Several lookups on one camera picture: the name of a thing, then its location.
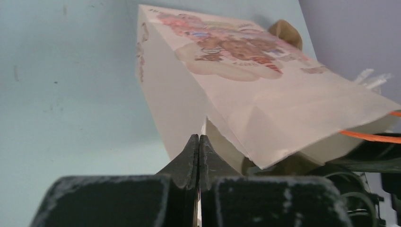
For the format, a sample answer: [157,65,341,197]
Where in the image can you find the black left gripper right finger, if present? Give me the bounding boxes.
[199,135,241,227]

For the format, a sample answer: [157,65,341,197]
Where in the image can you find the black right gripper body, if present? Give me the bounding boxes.
[244,133,401,227]

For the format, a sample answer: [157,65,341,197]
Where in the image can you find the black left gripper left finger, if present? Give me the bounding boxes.
[156,134,199,227]

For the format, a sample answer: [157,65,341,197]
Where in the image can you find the paper bag orange handles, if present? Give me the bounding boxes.
[136,5,401,169]

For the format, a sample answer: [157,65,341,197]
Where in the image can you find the brown pulp cup carrier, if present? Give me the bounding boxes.
[268,19,303,50]

